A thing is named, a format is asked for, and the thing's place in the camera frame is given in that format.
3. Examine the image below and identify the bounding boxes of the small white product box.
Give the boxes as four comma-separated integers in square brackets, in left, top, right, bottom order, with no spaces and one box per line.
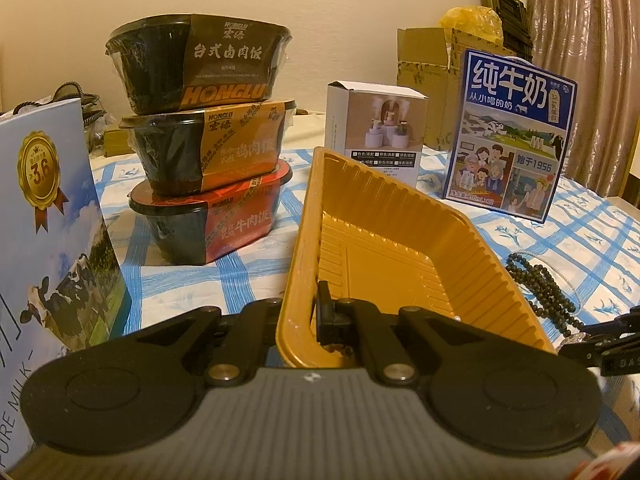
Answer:
[325,80,430,191]

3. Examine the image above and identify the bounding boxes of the open cardboard box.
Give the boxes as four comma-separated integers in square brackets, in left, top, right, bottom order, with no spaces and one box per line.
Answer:
[397,26,533,151]

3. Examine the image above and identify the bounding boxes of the black bowl with brown label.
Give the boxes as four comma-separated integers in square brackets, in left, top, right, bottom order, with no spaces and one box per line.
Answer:
[104,10,296,113]

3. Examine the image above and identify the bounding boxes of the blue checked tablecloth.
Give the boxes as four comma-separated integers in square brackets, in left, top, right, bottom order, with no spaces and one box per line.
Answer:
[90,145,640,480]

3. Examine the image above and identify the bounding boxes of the small brown box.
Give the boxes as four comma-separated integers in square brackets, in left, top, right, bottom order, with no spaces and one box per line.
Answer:
[102,129,143,157]

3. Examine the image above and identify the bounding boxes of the dark bead bracelets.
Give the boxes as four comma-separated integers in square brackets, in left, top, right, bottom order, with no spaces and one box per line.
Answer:
[505,252,587,343]

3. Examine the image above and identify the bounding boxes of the golden plastic tray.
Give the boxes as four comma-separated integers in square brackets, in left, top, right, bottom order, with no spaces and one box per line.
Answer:
[276,146,557,368]

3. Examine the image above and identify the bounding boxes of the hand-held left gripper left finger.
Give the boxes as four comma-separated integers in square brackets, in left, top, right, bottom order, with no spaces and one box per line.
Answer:
[120,297,283,388]

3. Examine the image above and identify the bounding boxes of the black bowl with red label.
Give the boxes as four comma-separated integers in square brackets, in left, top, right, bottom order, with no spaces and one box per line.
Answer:
[127,160,295,266]

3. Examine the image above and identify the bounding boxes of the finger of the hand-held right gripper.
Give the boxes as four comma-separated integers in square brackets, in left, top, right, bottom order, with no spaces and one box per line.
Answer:
[582,304,640,337]
[556,335,640,378]

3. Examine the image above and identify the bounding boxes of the yellow plastic bag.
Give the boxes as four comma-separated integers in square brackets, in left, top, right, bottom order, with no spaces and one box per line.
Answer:
[439,6,503,41]

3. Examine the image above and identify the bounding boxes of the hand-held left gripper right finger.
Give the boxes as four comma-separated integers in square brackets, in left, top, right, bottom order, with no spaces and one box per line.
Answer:
[315,280,556,388]

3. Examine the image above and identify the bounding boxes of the dark metal folding stool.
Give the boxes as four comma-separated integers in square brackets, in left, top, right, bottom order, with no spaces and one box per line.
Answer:
[482,0,532,61]

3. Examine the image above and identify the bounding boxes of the light blue cow milk carton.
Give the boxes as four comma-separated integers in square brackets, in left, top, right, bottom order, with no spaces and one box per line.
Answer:
[0,97,133,461]

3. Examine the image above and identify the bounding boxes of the black bowl with orange label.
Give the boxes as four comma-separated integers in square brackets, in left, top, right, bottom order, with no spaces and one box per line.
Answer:
[120,100,299,196]

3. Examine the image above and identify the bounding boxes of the blue cartoon milk carton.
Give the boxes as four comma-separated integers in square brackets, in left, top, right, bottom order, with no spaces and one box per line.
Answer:
[442,48,578,224]

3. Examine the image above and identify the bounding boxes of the beige curtain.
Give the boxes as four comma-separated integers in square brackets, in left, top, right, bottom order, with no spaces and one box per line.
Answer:
[525,0,640,198]

